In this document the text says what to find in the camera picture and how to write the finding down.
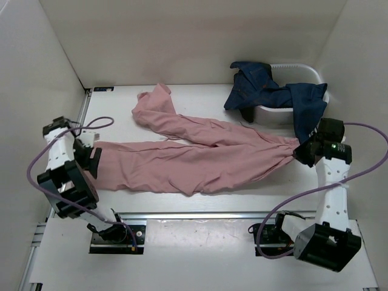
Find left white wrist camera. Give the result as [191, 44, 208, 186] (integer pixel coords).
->
[78, 130, 100, 148]

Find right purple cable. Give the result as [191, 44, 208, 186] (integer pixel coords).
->
[254, 121, 387, 259]

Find white plastic basket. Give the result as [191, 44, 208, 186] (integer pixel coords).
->
[255, 64, 330, 127]

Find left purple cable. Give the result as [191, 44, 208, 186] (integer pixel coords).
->
[25, 116, 137, 243]

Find pink trousers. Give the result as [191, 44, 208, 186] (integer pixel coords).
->
[92, 84, 299, 196]

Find purple cable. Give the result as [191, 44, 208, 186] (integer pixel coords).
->
[254, 121, 387, 259]
[25, 116, 137, 243]

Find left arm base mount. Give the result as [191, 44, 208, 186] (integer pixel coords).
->
[89, 220, 147, 255]

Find aluminium front rail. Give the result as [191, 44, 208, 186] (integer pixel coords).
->
[31, 210, 316, 247]

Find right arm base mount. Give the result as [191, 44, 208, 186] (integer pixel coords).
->
[249, 221, 313, 257]

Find dark blue jeans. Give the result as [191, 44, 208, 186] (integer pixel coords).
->
[224, 61, 324, 144]

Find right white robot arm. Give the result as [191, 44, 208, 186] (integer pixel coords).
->
[272, 118, 361, 272]

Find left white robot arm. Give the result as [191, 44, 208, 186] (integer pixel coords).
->
[36, 116, 129, 243]

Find aluminium rail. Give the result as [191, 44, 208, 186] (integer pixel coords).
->
[31, 210, 316, 247]
[37, 91, 98, 218]

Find aluminium left rail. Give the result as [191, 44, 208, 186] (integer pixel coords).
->
[37, 91, 98, 218]

